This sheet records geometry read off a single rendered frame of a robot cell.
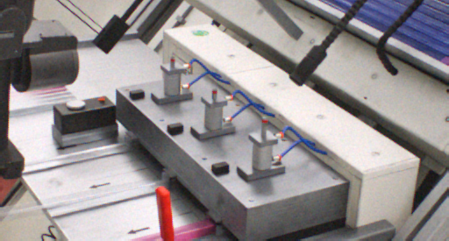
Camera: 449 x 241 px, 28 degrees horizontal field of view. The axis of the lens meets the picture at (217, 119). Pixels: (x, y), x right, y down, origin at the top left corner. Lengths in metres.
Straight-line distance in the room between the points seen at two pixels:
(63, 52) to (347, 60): 0.39
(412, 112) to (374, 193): 0.11
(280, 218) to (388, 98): 0.22
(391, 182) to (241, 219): 0.18
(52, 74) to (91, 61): 0.50
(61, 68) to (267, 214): 0.26
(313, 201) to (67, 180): 0.31
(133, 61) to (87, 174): 0.37
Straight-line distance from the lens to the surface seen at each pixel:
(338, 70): 1.16
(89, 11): 2.38
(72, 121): 1.17
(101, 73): 1.41
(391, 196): 1.03
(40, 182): 1.11
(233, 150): 1.05
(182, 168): 1.06
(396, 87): 1.10
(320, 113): 1.11
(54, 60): 0.95
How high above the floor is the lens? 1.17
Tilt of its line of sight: level
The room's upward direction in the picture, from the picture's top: 39 degrees clockwise
